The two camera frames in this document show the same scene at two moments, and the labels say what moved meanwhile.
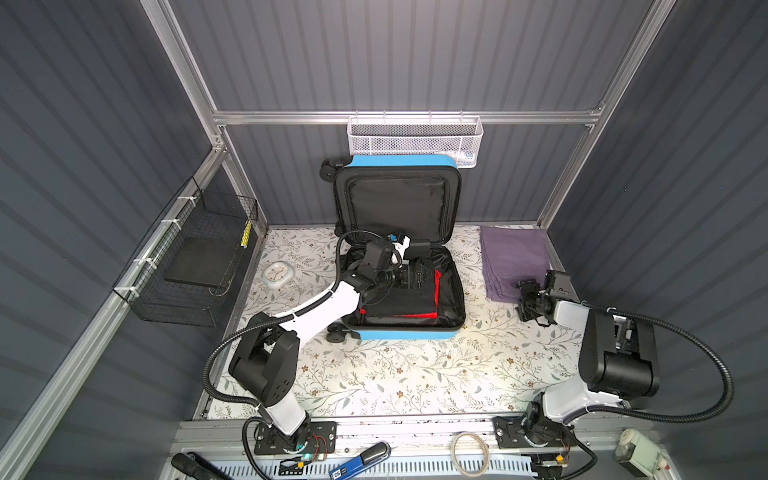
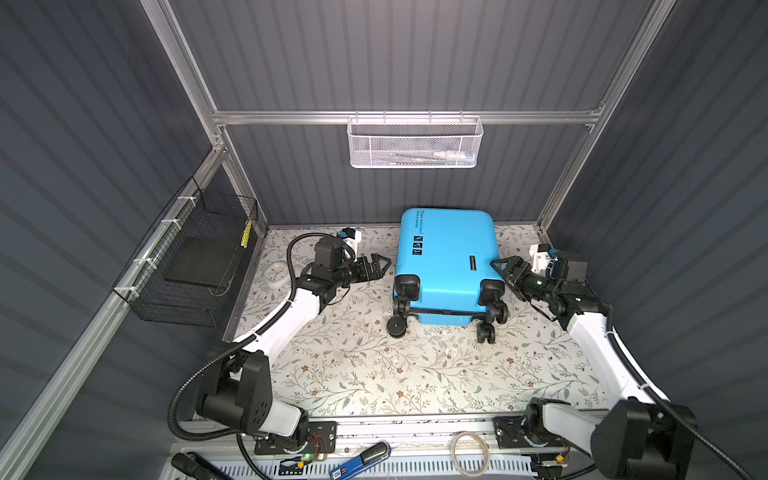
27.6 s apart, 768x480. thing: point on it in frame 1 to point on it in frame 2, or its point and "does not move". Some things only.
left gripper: x=417 y=279 to x=375 y=273
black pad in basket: x=205 y=261 does not move
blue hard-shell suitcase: x=397 y=223 to x=445 y=273
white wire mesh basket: x=418 y=135 does not move
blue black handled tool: x=367 y=459 does not move
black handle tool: x=198 y=469 does not move
